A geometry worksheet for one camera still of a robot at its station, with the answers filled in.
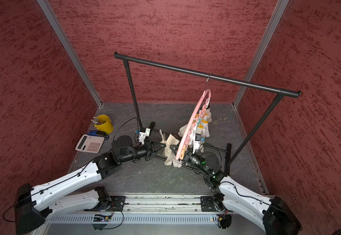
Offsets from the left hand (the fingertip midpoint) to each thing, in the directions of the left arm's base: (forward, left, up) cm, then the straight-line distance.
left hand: (165, 149), depth 64 cm
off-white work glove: (+13, -8, -4) cm, 16 cm away
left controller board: (-23, +34, -30) cm, 51 cm away
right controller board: (-24, -30, -32) cm, 50 cm away
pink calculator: (+16, +52, -26) cm, 61 cm away
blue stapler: (+23, +48, -23) cm, 58 cm away
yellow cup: (+26, +42, -19) cm, 53 cm away
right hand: (+2, -2, -3) cm, 4 cm away
